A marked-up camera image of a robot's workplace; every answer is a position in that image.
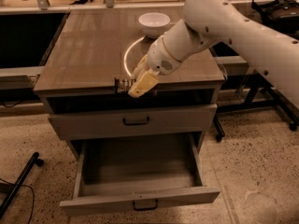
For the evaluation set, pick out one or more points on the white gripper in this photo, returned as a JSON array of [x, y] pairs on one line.
[[161, 59]]

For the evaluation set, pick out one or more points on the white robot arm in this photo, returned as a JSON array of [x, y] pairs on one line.
[[207, 22]]

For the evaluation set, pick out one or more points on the wooden drawer cabinet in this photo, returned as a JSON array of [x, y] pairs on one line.
[[95, 47]]

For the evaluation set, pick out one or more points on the closed top drawer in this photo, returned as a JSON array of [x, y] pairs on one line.
[[103, 124]]

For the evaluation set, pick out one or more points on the open middle drawer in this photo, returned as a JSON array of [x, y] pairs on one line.
[[113, 172]]

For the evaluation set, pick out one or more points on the white ceramic bowl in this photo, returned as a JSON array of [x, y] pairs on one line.
[[153, 24]]

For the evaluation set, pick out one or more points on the side table with black stand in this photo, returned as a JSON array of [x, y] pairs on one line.
[[248, 88]]

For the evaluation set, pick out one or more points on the black stand leg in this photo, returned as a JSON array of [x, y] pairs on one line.
[[9, 190]]

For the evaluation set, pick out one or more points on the black headset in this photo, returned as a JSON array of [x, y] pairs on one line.
[[280, 15]]

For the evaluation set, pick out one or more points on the black top drawer handle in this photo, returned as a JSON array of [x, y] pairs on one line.
[[135, 122]]

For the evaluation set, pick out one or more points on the black drawer handle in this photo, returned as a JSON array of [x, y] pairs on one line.
[[135, 122], [145, 205]]

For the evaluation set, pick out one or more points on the black middle drawer handle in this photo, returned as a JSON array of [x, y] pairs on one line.
[[145, 205]]

